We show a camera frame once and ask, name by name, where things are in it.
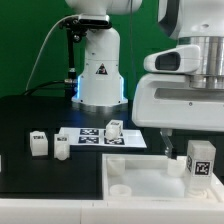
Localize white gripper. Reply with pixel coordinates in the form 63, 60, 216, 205
132, 74, 224, 159

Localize white square tabletop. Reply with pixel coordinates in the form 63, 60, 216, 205
102, 154, 224, 203

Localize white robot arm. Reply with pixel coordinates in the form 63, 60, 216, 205
65, 0, 224, 136

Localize white marker sheet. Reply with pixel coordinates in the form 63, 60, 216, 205
59, 127, 146, 148

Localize white obstacle fence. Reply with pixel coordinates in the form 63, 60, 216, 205
0, 199, 224, 224

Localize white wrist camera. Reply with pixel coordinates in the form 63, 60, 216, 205
143, 44, 200, 74

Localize black cable bundle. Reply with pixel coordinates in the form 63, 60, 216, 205
21, 79, 78, 97

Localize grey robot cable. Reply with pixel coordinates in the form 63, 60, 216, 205
25, 14, 79, 92

